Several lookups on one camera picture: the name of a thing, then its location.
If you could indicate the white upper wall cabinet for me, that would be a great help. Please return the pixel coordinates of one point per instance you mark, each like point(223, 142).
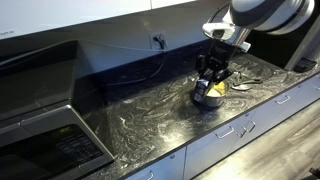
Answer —
point(66, 13)

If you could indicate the grey base cabinet drawers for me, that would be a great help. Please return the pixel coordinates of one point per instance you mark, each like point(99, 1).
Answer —
point(206, 153)

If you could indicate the silver metal post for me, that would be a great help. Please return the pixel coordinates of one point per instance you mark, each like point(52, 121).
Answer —
point(301, 50)

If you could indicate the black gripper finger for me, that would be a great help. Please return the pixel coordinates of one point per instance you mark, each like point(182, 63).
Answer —
point(200, 66)
point(222, 75)

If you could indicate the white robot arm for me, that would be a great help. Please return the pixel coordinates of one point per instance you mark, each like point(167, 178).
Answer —
point(273, 15)

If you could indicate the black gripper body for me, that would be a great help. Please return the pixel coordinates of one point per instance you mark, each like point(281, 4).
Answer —
point(219, 56)

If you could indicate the black keypad device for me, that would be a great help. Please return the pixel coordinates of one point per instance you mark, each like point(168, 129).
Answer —
point(304, 65)

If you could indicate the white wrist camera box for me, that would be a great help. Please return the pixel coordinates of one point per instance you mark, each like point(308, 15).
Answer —
point(218, 31)

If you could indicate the metal spoon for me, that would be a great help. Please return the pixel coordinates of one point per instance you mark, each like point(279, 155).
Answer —
point(237, 77)

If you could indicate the silver black microwave oven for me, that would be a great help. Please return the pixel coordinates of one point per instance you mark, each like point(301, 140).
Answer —
point(40, 100)

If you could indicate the white wall power outlet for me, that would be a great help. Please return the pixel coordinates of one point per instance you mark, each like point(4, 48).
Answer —
point(156, 43)

